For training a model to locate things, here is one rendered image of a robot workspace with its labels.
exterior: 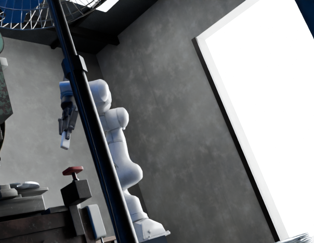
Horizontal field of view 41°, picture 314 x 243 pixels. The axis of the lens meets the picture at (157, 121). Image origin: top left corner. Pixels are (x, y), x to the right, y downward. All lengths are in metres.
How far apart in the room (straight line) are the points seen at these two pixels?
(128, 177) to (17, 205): 0.69
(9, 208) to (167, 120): 5.50
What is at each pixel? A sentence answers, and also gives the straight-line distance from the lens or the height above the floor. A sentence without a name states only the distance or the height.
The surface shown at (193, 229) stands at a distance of 6.76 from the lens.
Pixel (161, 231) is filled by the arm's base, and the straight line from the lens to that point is 2.17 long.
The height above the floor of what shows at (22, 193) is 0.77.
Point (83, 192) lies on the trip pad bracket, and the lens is 1.60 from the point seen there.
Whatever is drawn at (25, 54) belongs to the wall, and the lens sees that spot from 7.19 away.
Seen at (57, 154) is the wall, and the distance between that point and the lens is 6.52.
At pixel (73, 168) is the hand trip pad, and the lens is 1.62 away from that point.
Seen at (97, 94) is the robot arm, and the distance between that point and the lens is 1.86.
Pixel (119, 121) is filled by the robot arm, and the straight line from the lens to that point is 2.22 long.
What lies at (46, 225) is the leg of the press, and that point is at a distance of 1.59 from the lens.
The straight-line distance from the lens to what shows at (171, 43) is 7.03.
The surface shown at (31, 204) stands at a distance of 1.63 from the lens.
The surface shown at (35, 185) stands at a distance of 1.82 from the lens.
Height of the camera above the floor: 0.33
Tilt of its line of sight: 18 degrees up
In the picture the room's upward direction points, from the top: 20 degrees counter-clockwise
